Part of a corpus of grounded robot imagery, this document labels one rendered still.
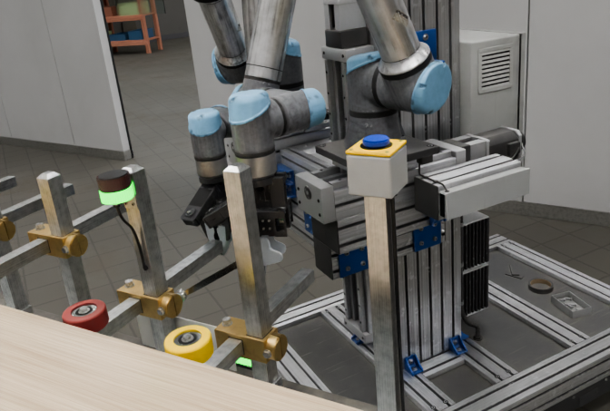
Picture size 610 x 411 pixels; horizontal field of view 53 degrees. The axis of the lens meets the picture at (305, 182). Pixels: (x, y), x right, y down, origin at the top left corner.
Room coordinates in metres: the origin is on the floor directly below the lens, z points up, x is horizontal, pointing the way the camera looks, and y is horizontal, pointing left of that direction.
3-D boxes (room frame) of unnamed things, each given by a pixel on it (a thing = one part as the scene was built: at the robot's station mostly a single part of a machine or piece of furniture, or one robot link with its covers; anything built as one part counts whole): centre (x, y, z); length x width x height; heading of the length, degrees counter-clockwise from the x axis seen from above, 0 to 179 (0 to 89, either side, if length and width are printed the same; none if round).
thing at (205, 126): (1.38, 0.22, 1.12); 0.09 x 0.08 x 0.11; 174
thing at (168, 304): (1.12, 0.35, 0.85); 0.14 x 0.06 x 0.05; 59
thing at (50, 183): (1.24, 0.54, 0.87); 0.04 x 0.04 x 0.48; 59
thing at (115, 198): (1.07, 0.35, 1.11); 0.06 x 0.06 x 0.02
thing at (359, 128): (1.43, -0.18, 1.09); 0.15 x 0.15 x 0.10
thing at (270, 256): (1.06, 0.09, 0.95); 0.06 x 0.03 x 0.09; 79
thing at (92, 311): (1.00, 0.44, 0.85); 0.08 x 0.08 x 0.11
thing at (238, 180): (0.99, 0.11, 0.93); 0.04 x 0.04 x 0.48; 59
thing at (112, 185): (1.07, 0.35, 1.13); 0.06 x 0.06 x 0.02
